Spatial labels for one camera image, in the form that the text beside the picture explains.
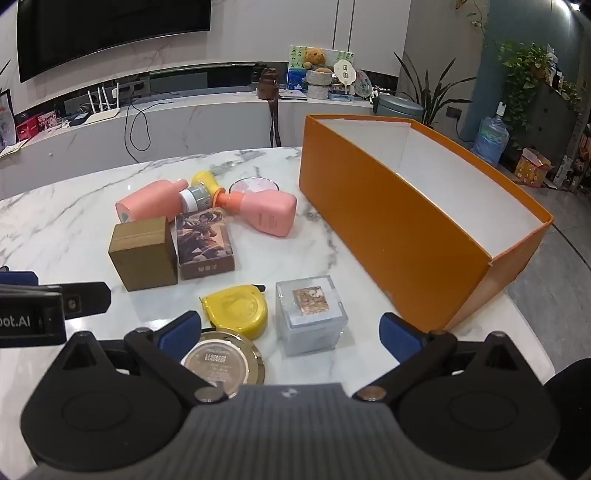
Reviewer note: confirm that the long-leaved potted plant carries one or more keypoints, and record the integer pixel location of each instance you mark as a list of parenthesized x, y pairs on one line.
[(429, 92)]

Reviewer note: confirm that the round white hand fan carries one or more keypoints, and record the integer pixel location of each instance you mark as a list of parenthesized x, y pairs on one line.
[(345, 74)]

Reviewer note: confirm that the grey storage cabinet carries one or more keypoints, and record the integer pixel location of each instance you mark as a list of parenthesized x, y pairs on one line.
[(547, 120)]

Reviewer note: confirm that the plain pink bottle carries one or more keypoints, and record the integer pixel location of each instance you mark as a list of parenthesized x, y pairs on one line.
[(147, 198)]

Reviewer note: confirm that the blue tissue box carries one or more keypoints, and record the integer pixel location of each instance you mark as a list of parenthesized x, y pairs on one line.
[(297, 81)]

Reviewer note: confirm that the blue water jug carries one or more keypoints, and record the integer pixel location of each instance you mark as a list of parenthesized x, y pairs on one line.
[(490, 141)]

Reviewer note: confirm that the clear acrylic cube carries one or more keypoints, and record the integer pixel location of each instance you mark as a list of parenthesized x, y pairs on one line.
[(309, 318)]

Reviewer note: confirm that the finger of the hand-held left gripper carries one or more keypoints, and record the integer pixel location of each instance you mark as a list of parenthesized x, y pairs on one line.
[(85, 300), (18, 278)]

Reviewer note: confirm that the printed cardboard carton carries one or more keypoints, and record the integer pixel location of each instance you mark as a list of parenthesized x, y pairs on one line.
[(533, 168)]

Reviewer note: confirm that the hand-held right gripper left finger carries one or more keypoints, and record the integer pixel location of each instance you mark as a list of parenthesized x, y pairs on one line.
[(178, 334)]

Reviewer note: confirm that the white marble television console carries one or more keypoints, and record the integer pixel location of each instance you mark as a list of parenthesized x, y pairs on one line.
[(207, 124)]

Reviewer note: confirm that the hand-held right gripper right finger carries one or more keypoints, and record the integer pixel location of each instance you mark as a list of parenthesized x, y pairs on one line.
[(399, 337)]

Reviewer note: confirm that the green printed poster card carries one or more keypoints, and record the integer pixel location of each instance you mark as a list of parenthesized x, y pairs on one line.
[(295, 57)]

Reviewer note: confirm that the olive green square box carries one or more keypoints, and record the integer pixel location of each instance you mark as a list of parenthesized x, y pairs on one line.
[(141, 254)]

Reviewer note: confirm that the large black television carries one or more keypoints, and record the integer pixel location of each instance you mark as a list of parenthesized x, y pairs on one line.
[(111, 32)]

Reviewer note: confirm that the trailing green pothos plant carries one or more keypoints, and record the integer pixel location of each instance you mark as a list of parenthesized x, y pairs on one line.
[(524, 69)]

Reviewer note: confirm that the round gold metal case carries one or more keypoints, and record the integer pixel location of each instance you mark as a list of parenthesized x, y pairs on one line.
[(221, 362)]

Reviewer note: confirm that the pink bottle with orange neck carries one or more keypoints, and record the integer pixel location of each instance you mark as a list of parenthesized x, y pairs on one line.
[(270, 212)]

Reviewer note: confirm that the brown teddy bear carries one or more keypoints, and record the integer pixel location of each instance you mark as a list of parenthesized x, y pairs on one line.
[(315, 57)]

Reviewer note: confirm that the yellow bulb-shaped bottle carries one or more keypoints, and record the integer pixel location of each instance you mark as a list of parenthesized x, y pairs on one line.
[(206, 180)]

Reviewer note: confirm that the yellow tape measure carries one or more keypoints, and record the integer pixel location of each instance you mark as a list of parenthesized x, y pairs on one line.
[(235, 311)]

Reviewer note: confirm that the grey round trash bin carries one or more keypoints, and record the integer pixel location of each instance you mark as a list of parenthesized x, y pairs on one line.
[(397, 110)]

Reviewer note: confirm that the round pink compact mirror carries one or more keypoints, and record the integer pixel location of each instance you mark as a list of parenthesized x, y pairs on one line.
[(254, 185)]

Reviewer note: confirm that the orange cardboard box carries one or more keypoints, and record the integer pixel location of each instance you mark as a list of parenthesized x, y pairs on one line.
[(392, 207)]

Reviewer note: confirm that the stack of grey round tins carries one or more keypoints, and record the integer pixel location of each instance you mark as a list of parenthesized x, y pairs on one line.
[(319, 85)]

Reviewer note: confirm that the brown printed card box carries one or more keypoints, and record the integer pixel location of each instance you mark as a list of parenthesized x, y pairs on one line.
[(205, 244)]

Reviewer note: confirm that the red gift boxes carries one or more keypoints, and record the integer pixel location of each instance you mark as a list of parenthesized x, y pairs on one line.
[(37, 125)]

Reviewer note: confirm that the white router with antennas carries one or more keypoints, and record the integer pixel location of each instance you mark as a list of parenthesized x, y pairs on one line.
[(104, 113)]

